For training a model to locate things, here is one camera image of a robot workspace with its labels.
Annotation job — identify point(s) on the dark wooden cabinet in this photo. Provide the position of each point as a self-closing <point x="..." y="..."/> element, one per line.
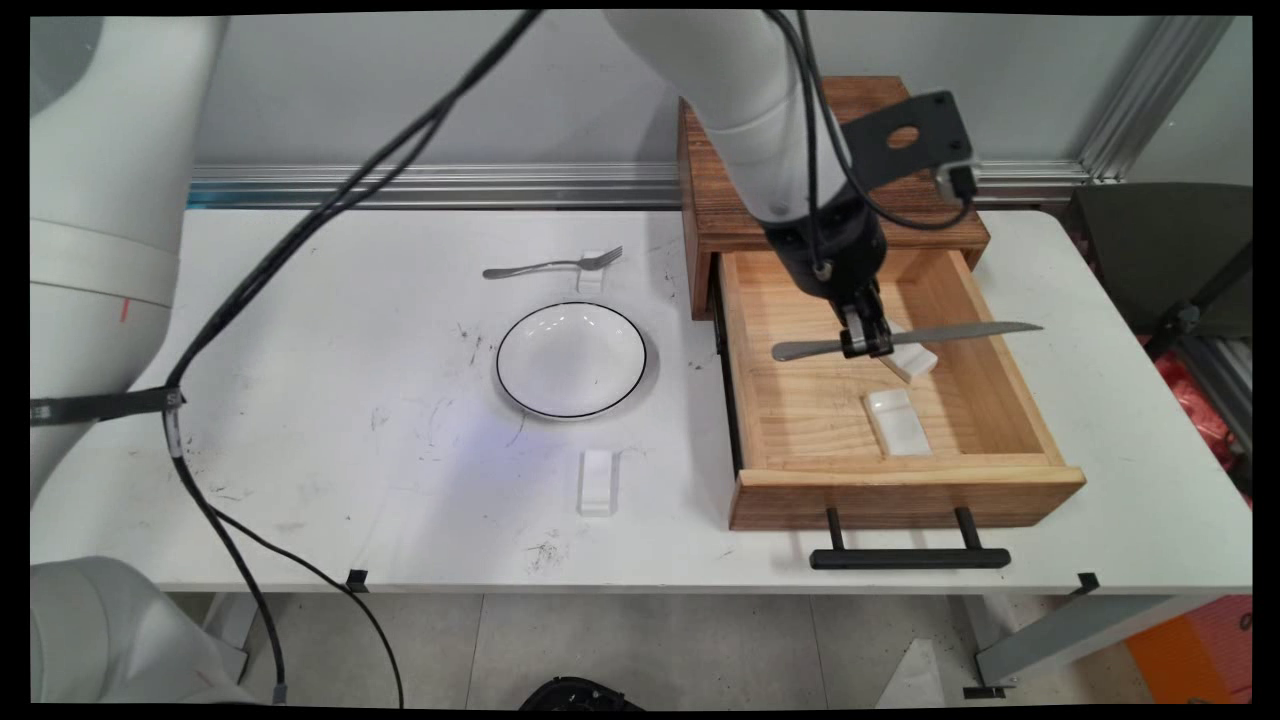
<point x="700" y="190"/>

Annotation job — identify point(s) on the red bag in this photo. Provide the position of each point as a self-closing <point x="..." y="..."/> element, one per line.
<point x="1195" y="400"/>

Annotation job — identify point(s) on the white ceramic cutlery rest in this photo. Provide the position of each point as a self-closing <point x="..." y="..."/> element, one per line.
<point x="590" y="283"/>
<point x="915" y="363"/>
<point x="598" y="485"/>
<point x="898" y="425"/>

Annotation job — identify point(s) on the aluminium profile post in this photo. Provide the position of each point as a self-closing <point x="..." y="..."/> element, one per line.
<point x="1150" y="100"/>

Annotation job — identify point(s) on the black round floor object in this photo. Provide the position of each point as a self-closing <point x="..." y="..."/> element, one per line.
<point x="575" y="695"/>

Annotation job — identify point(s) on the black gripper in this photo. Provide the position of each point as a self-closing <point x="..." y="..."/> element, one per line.
<point x="840" y="250"/>

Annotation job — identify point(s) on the aluminium profile rail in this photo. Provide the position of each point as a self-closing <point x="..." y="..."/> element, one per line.
<point x="500" y="185"/>

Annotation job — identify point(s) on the silver metal fork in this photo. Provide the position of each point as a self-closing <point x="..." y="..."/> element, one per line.
<point x="560" y="264"/>

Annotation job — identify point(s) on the black tape mark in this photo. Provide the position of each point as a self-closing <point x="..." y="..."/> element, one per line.
<point x="1087" y="583"/>
<point x="357" y="580"/>

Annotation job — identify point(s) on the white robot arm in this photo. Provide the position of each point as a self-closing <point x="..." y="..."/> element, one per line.
<point x="100" y="150"/>

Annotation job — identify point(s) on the silver metal knife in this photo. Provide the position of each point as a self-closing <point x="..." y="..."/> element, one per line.
<point x="960" y="333"/>

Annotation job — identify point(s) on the white plate black rim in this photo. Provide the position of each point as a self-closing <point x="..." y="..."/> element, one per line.
<point x="572" y="360"/>

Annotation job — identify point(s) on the light wooden drawer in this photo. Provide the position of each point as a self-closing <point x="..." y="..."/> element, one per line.
<point x="800" y="420"/>

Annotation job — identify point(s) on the orange box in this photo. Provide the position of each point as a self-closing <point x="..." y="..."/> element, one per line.
<point x="1190" y="655"/>

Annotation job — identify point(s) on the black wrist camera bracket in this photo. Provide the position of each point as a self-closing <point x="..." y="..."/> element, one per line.
<point x="905" y="140"/>

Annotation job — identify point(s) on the grey table leg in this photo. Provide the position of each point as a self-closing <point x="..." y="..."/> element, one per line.
<point x="1060" y="640"/>
<point x="232" y="625"/>

